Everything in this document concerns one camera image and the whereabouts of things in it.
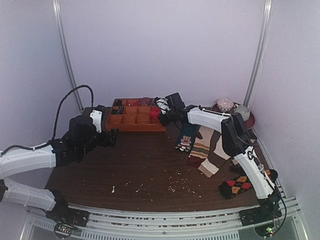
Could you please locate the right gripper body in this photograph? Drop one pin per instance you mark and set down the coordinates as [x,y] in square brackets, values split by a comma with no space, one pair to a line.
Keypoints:
[163,119]

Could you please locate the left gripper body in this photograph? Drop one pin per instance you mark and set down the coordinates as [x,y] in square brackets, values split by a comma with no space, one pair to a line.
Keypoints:
[104,141]

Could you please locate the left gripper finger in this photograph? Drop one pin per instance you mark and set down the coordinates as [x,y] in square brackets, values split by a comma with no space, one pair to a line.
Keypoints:
[113,134]
[100,108]

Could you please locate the wooden divided organizer tray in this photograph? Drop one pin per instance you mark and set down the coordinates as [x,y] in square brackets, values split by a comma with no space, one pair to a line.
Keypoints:
[136,116]

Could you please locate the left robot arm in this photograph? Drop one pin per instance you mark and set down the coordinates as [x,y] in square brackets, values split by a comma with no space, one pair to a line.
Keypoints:
[85,133]

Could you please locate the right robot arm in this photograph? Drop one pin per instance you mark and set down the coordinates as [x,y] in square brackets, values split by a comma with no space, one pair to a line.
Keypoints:
[235,141]

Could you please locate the black white sock in tray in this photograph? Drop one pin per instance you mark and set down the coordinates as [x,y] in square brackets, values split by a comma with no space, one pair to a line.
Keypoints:
[118,110]

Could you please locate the green reindeer sock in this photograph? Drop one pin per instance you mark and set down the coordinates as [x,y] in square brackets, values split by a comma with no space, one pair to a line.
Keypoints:
[186,138]

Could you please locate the cream striped sock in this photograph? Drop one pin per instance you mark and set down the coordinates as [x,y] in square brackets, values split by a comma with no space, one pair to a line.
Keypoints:
[201,147]

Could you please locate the patterned white bowl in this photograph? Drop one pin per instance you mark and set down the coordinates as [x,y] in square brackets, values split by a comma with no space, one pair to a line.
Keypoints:
[224,104]

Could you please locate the white brown sock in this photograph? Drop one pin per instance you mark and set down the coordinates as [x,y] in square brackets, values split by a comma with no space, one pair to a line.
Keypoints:
[215,160]

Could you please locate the striped grey cup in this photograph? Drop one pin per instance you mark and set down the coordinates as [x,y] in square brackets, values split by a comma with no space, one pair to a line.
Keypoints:
[244,111]

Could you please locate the red plate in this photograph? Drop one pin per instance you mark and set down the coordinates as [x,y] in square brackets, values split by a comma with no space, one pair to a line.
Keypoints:
[249,123]

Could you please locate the brown argyle sock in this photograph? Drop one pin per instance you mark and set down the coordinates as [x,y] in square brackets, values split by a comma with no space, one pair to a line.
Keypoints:
[234,166]

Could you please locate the black red argyle sock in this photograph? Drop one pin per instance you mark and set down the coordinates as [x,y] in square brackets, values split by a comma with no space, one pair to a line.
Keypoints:
[235,186]

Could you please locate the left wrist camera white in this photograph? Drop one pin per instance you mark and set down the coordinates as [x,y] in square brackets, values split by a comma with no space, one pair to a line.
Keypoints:
[96,117]

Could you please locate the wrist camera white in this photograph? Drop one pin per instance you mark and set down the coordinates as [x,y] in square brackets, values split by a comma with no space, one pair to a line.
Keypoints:
[162,104]
[96,117]

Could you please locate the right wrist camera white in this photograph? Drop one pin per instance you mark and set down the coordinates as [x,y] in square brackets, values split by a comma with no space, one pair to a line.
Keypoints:
[162,104]

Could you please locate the aluminium table rail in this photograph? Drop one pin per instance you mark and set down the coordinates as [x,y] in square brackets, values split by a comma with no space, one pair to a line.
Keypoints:
[225,224]

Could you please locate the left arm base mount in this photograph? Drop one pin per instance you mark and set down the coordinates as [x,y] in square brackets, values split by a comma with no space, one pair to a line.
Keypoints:
[67,221]

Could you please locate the right aluminium post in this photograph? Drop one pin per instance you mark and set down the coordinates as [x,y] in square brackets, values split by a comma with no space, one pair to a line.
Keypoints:
[261,47]

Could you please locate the aluminium post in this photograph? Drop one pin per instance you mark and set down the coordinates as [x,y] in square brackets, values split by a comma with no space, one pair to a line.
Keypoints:
[261,47]
[63,42]

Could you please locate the left aluminium post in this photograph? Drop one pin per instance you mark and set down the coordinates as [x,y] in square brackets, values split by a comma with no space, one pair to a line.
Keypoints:
[63,42]

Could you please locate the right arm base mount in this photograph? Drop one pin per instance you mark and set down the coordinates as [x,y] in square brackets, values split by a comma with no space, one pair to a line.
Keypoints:
[262,217]

